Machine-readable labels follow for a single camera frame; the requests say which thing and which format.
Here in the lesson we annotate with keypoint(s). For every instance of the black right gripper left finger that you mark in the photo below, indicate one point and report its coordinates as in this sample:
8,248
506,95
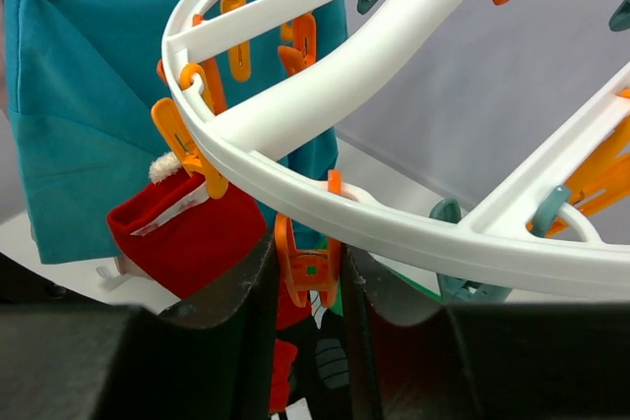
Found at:
210,356

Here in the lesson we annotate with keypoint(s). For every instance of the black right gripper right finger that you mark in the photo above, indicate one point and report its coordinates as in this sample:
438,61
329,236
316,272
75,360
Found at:
411,357

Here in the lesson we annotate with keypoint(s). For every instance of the red christmas sock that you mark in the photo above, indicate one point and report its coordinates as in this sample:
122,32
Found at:
174,233
288,315

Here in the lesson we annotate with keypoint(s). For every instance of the orange clothes peg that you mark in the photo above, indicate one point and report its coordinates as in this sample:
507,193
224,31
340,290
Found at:
172,128
307,270

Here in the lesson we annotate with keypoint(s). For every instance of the white round clip hanger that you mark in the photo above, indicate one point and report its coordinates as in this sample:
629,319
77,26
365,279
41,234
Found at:
495,103

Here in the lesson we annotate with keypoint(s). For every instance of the teal clothes peg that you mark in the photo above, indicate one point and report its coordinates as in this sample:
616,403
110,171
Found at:
453,289

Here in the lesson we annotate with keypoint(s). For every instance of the black sock with blue pattern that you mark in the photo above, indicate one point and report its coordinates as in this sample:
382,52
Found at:
318,377

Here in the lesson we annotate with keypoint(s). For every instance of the green plastic tray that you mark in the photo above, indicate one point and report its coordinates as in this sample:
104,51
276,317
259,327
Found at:
337,308

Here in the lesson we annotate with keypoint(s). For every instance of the orange peg on crossbar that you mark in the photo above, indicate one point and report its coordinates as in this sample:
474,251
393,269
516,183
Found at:
599,182

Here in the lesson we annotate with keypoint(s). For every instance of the teal hanging garment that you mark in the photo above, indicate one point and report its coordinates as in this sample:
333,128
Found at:
81,77

